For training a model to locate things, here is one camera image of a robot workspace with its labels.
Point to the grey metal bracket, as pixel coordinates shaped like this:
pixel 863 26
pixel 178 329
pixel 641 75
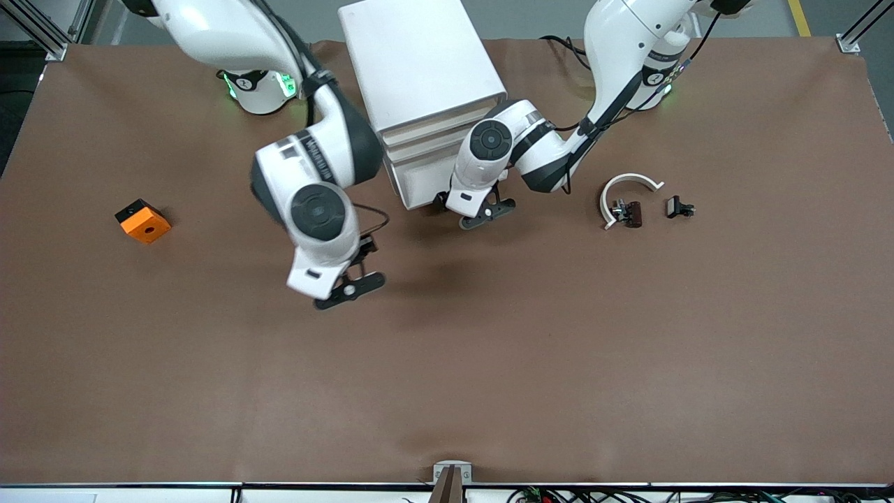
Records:
pixel 441 469

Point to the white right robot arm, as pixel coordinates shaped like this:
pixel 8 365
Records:
pixel 209 35

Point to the aluminium frame post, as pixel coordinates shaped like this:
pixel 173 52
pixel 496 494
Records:
pixel 56 50
pixel 848 45

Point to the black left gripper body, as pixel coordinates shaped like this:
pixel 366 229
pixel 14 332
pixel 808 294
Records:
pixel 441 200

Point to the orange and black box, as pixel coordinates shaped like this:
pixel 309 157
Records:
pixel 143 223

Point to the black switch with metal terminals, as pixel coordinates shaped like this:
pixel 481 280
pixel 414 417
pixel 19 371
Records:
pixel 674 207

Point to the brown tapered post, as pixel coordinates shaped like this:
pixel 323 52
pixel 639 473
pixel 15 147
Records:
pixel 447 489

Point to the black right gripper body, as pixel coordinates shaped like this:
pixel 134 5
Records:
pixel 367 245

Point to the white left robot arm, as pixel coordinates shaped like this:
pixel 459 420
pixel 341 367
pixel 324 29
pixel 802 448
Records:
pixel 628 42

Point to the brown table mat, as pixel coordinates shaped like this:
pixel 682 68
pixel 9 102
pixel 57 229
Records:
pixel 447 363

